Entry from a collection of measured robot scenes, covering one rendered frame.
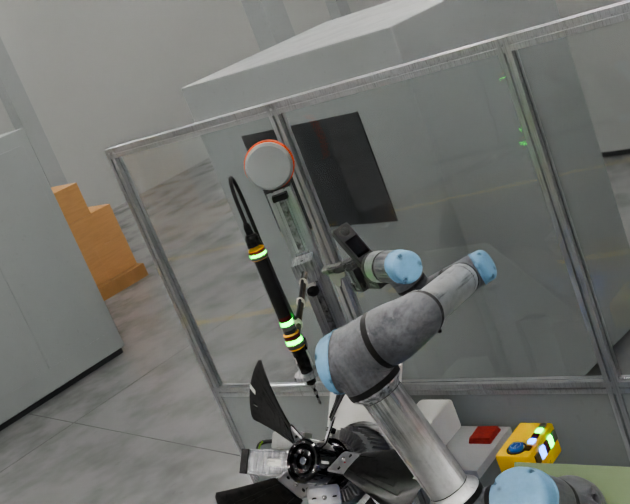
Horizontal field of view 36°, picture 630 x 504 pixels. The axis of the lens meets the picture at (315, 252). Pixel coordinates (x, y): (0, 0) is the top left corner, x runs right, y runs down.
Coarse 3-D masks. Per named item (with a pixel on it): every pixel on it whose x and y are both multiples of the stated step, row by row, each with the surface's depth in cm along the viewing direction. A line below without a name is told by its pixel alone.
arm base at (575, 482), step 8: (568, 480) 196; (576, 480) 197; (584, 480) 199; (576, 488) 194; (584, 488) 195; (592, 488) 197; (576, 496) 191; (584, 496) 194; (592, 496) 197; (600, 496) 196
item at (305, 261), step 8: (296, 256) 314; (304, 256) 312; (312, 256) 309; (296, 264) 307; (304, 264) 306; (312, 264) 306; (296, 272) 306; (312, 272) 306; (296, 280) 307; (312, 280) 307
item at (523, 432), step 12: (516, 432) 266; (528, 432) 263; (504, 444) 262; (528, 444) 258; (540, 444) 258; (504, 456) 257; (516, 456) 255; (528, 456) 253; (552, 456) 262; (504, 468) 259
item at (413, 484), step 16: (352, 464) 258; (368, 464) 256; (384, 464) 253; (400, 464) 251; (352, 480) 253; (368, 480) 250; (384, 480) 248; (400, 480) 246; (416, 480) 244; (384, 496) 245; (400, 496) 243
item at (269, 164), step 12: (264, 144) 307; (276, 144) 307; (252, 156) 307; (264, 156) 307; (276, 156) 307; (288, 156) 307; (252, 168) 308; (264, 168) 308; (276, 168) 308; (288, 168) 308; (252, 180) 310; (264, 180) 309; (276, 180) 309; (288, 180) 310
